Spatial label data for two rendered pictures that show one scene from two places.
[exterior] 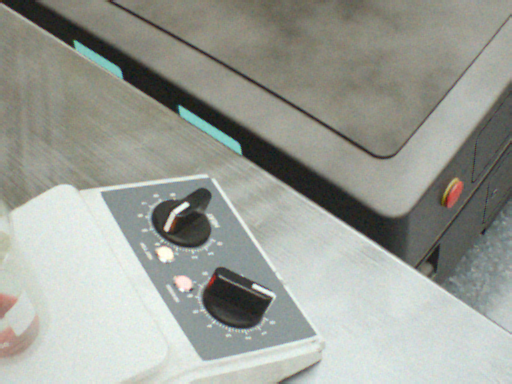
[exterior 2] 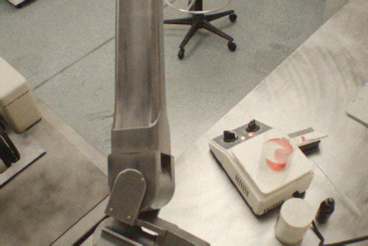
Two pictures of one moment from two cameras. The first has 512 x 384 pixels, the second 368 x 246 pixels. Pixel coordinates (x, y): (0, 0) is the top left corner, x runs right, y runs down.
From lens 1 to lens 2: 0.70 m
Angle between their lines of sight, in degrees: 52
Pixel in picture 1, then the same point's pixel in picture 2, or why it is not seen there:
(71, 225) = (245, 147)
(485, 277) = not seen: hidden behind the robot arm
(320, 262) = (227, 127)
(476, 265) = not seen: hidden behind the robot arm
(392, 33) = (69, 178)
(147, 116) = (179, 163)
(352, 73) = (83, 191)
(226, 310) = (256, 127)
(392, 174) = not seen: hidden behind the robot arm
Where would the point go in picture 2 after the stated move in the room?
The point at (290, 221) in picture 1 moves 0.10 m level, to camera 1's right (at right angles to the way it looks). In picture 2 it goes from (215, 132) to (210, 101)
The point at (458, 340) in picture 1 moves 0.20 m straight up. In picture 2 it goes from (250, 102) to (259, 37)
